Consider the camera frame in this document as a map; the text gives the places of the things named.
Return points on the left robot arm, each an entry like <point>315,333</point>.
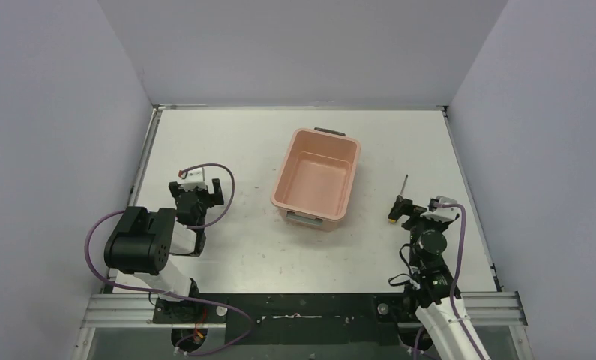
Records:
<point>143,241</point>

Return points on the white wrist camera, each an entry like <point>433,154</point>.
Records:
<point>193,179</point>
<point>442,209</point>

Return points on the aluminium front rail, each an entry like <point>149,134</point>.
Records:
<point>135,310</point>

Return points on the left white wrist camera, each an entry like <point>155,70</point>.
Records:
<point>193,179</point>

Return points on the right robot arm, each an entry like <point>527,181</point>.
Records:
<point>431,294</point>

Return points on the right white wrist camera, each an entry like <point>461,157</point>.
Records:
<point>442,209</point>

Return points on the black yellow screwdriver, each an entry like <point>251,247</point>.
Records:
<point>403,191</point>

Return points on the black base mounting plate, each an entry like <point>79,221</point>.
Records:
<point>290,318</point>

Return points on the pink plastic bin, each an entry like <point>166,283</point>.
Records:
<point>315,180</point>

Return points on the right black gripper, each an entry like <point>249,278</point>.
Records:
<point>407,208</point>

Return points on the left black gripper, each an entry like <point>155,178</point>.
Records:
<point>196,194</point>

